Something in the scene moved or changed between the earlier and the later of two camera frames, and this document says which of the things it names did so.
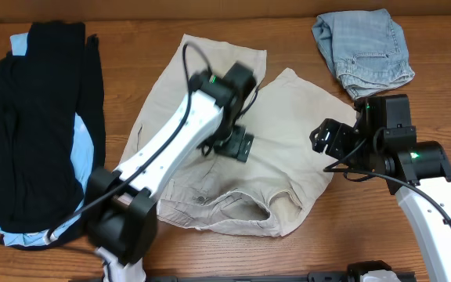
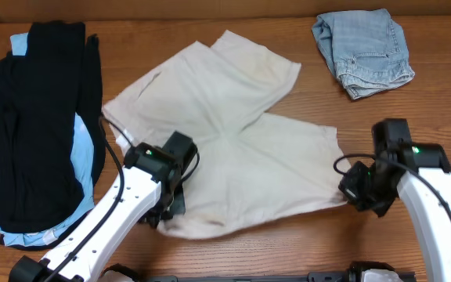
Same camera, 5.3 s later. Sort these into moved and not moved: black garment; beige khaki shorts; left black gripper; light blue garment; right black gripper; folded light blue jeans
Moved: right black gripper; left black gripper; beige khaki shorts
Not moved: light blue garment; black garment; folded light blue jeans
